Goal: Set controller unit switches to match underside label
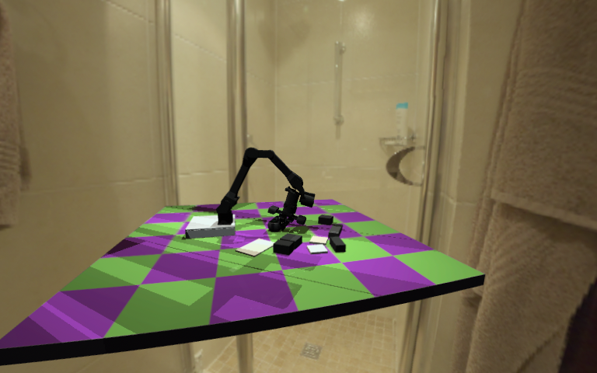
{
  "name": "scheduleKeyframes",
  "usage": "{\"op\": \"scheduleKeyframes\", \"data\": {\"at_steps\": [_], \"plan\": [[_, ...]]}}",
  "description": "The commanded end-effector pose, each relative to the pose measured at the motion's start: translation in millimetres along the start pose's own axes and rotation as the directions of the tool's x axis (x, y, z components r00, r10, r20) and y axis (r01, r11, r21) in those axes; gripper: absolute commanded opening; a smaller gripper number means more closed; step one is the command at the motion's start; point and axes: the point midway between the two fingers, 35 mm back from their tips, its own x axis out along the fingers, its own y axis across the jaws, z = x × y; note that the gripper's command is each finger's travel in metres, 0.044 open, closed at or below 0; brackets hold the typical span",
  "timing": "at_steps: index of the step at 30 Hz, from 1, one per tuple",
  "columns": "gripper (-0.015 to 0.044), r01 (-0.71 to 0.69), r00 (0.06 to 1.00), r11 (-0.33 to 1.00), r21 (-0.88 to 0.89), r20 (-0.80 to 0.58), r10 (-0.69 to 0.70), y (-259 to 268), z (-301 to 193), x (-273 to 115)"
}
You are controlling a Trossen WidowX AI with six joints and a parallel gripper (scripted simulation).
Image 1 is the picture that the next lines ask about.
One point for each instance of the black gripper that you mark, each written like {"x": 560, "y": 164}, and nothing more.
{"x": 288, "y": 211}

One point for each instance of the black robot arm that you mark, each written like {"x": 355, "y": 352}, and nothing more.
{"x": 225, "y": 216}

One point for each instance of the dark grey controller unit with green rocker switches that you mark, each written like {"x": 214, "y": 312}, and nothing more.
{"x": 274, "y": 225}

